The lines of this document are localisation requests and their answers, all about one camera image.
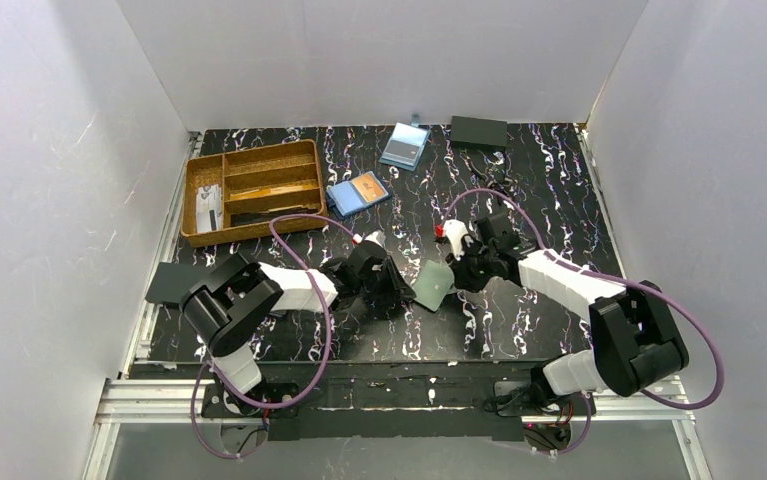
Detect green card holder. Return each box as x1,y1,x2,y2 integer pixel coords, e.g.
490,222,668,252
411,261,454,312

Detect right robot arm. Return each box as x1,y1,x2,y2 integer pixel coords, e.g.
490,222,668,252
436,214,689,404

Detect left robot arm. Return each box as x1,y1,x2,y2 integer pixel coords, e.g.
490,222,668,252
178,239,416,396

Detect blue card holder orange card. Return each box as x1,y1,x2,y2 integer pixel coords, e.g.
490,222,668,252
325,172,391,219

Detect black cards in tray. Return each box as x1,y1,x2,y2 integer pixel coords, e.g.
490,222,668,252
230,205,318,227

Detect blue card holder grey card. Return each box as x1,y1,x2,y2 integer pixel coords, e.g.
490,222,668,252
380,123,430,171

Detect orange card in tray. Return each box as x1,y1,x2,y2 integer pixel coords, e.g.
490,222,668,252
229,185,307,201

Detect white cards in tray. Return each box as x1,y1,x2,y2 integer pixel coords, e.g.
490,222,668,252
195,184,223,234

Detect black binder clips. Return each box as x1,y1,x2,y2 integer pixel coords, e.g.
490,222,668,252
464,157,514,189

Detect black box at back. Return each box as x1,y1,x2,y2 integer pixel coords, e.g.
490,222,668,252
450,116,508,151

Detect woven brown organizer tray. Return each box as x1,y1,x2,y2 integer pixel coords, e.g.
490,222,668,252
180,140,328,247

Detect black wallet at left edge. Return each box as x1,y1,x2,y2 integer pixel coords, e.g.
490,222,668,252
144,262,213,309

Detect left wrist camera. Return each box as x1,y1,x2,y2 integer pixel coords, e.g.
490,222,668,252
352,230,385,248

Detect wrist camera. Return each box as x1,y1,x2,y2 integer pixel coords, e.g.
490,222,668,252
352,230,385,248
435,219,474,260

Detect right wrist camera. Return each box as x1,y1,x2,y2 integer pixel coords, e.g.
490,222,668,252
435,219,474,260

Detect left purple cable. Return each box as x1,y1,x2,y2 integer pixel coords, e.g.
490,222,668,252
189,213,362,461

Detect aluminium frame rail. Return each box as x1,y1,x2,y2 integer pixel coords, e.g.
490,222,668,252
84,379,712,479

